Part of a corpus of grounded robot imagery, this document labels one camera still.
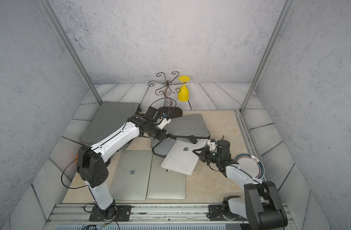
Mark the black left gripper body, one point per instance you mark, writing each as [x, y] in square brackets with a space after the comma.
[155, 132]

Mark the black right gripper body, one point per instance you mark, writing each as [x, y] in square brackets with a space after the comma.
[209, 156]

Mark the grey laptop sleeve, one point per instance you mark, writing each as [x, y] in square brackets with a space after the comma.
[189, 129]
[109, 118]

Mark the silver apple laptop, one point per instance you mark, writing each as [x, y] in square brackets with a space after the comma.
[131, 178]
[164, 183]
[181, 157]

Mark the grey laptop bag with strap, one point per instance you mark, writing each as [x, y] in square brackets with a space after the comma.
[120, 131]

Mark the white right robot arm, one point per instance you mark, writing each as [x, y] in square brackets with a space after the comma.
[260, 205]

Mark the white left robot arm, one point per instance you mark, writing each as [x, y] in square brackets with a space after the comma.
[91, 163]

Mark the patterned plate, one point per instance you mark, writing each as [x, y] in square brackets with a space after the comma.
[251, 164]

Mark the yellow plastic goblet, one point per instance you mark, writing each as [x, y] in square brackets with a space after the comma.
[183, 95]

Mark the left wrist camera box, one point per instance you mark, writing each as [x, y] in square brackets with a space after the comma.
[157, 118]

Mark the brown wire cup stand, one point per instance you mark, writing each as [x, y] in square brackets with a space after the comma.
[165, 92]

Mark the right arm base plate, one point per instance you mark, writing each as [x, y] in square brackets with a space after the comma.
[220, 213]

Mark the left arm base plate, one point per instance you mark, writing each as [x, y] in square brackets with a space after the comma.
[117, 213]

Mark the aluminium front rail frame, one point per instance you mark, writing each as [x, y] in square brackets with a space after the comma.
[75, 209]

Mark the left aluminium corner post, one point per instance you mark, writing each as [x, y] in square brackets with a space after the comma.
[49, 11]

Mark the aluminium corner post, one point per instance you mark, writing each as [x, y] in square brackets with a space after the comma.
[49, 11]
[288, 4]

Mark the right aluminium corner post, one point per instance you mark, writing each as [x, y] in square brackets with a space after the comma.
[288, 4]

